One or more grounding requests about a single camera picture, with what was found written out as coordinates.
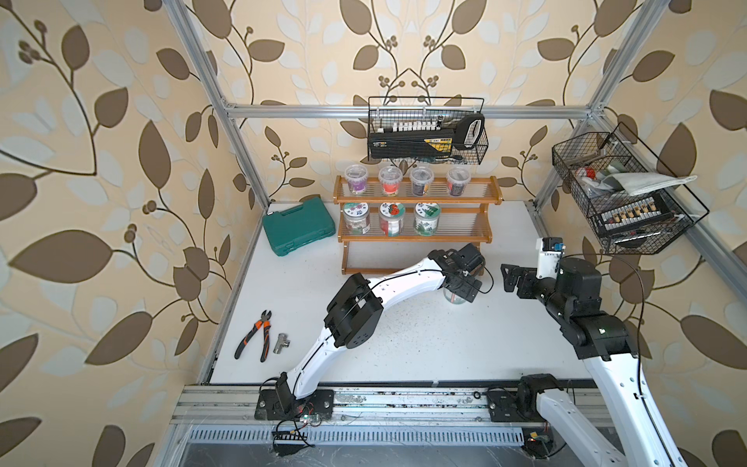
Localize metal tee pipe fitting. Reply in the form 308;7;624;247
274;333;291;354

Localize small clear seed cup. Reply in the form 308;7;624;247
410;167;435;197

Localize black wire basket back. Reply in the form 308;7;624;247
367;95;488;165

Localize green plastic tool case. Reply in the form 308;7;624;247
263;198;337;257

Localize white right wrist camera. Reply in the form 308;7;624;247
536;237;565;279

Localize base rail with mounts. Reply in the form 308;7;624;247
171;378;614;448

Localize aluminium frame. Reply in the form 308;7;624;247
160;0;747;281

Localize flower lid seed jar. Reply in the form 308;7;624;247
342;202;371;235

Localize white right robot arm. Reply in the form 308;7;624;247
501;258;686;466

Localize orange black pliers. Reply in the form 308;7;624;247
233;309;274;364

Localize black wire basket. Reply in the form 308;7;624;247
367;95;488;165
552;123;710;255

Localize white paper bag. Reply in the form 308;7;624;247
601;172;698;197

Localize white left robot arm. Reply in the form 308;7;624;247
275;244;486;416

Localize black wire basket right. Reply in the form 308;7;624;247
552;123;710;255

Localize red label seed cup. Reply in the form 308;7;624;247
379;165;403;197

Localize green lid seed jar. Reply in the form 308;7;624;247
414;202;442;237

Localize wooden three-tier shelf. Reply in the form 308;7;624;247
333;176;503;274

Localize black saw handle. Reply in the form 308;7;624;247
453;113;484;151

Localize tomato lid seed jar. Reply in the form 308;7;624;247
379;202;407;237

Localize purple label seed cup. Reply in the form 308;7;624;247
344;163;369;195

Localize box of small bottles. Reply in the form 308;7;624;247
598;196;674;234

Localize lidded seed jar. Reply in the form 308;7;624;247
443;289;467;305

